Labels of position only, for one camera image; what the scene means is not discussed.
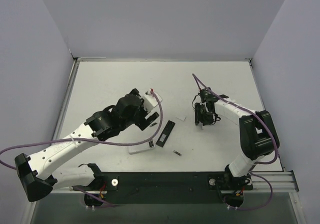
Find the black remote control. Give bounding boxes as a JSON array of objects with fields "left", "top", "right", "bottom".
[{"left": 156, "top": 120, "right": 176, "bottom": 148}]

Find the white remote control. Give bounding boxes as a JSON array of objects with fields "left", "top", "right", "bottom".
[{"left": 128, "top": 140, "right": 155, "bottom": 155}]

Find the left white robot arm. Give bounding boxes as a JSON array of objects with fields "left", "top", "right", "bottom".
[{"left": 14, "top": 89, "right": 163, "bottom": 202}]

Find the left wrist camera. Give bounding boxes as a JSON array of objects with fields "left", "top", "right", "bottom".
[{"left": 142, "top": 89, "right": 163, "bottom": 113}]

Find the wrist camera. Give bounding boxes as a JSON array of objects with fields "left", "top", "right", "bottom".
[
  {"left": 142, "top": 89, "right": 163, "bottom": 113},
  {"left": 199, "top": 89, "right": 214, "bottom": 103}
]

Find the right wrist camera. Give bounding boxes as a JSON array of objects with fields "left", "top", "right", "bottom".
[{"left": 199, "top": 89, "right": 214, "bottom": 103}]

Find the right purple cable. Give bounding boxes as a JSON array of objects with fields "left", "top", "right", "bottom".
[{"left": 191, "top": 73, "right": 280, "bottom": 211}]

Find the purple cable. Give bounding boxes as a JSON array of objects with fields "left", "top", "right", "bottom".
[
  {"left": 191, "top": 73, "right": 280, "bottom": 211},
  {"left": 0, "top": 90, "right": 166, "bottom": 208}
]

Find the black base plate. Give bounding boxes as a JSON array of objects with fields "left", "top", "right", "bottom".
[{"left": 81, "top": 172, "right": 253, "bottom": 204}]

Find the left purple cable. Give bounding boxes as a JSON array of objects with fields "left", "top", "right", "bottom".
[{"left": 0, "top": 90, "right": 166, "bottom": 208}]

